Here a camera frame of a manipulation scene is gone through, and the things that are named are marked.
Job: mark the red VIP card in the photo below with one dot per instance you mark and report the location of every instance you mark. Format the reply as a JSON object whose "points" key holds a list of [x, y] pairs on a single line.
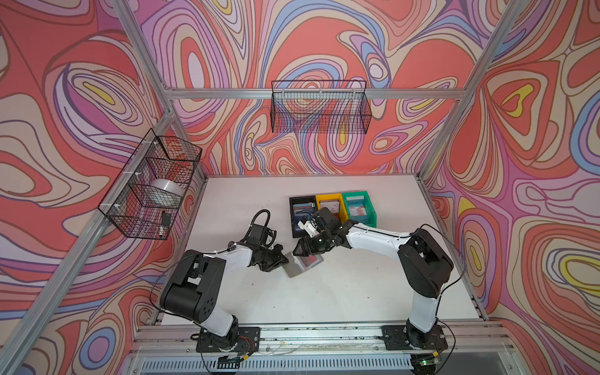
{"points": [[309, 262]]}

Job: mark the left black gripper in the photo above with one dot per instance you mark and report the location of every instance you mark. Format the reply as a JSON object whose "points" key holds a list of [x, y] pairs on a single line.
{"points": [[278, 261]]}

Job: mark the black wire basket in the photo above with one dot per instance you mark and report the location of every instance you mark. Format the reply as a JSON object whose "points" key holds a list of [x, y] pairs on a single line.
{"points": [[320, 106], [146, 199]]}

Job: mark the small black box in basket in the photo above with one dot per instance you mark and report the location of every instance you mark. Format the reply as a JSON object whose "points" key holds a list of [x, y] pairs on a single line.
{"points": [[165, 220]]}

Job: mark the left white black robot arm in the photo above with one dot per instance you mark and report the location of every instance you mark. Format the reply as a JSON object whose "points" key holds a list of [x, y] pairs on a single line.
{"points": [[194, 286]]}

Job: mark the left black wire basket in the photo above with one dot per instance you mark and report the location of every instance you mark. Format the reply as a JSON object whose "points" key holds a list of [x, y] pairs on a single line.
{"points": [[146, 199]]}

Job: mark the black plastic bin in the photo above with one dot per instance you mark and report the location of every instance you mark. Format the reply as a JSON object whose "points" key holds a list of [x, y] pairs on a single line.
{"points": [[301, 208]]}

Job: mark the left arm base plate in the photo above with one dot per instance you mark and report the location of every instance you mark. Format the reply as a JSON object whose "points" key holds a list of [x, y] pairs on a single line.
{"points": [[239, 340]]}

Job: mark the white tape roll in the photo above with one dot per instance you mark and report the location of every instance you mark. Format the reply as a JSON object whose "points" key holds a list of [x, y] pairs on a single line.
{"points": [[163, 193]]}

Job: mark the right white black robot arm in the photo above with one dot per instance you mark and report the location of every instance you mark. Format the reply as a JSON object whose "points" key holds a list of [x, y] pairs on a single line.
{"points": [[426, 265]]}

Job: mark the back black wire basket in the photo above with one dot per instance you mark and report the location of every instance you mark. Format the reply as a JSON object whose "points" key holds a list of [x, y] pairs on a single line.
{"points": [[320, 106]]}

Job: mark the green plastic bin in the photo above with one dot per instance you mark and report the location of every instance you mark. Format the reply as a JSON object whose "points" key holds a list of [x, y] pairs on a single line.
{"points": [[360, 208]]}

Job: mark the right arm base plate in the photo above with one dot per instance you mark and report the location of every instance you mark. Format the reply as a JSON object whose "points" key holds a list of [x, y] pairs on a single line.
{"points": [[407, 337]]}

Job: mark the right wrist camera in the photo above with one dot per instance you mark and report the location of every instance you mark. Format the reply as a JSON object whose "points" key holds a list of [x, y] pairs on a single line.
{"points": [[310, 228]]}

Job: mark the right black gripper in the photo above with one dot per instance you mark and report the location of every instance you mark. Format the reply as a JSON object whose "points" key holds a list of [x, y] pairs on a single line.
{"points": [[306, 246]]}

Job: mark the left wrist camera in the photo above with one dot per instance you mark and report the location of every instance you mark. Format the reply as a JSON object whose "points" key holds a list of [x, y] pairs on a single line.
{"points": [[262, 235]]}

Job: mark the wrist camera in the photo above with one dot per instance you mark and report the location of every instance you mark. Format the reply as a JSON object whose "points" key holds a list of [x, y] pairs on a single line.
{"points": [[310, 228], [262, 235]]}

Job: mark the yellow plastic bin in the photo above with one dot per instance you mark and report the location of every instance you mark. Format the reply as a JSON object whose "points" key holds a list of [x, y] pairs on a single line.
{"points": [[335, 204]]}

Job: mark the grey leather card holder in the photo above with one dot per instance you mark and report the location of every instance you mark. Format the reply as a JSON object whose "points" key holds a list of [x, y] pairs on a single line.
{"points": [[300, 264]]}

